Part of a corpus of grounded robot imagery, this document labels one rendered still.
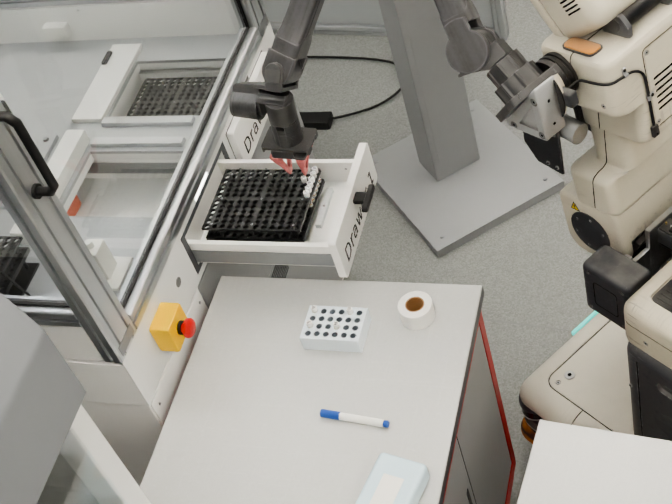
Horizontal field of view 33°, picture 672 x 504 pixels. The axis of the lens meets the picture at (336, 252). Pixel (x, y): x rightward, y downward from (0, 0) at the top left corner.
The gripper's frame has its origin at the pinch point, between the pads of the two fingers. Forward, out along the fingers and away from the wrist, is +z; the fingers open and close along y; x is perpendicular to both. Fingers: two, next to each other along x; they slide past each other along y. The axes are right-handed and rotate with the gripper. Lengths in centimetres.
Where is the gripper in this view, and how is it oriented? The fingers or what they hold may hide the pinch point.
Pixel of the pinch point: (297, 169)
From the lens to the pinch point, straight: 233.4
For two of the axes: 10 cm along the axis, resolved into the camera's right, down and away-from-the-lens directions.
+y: -9.5, -1.0, 3.0
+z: 1.7, 6.4, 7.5
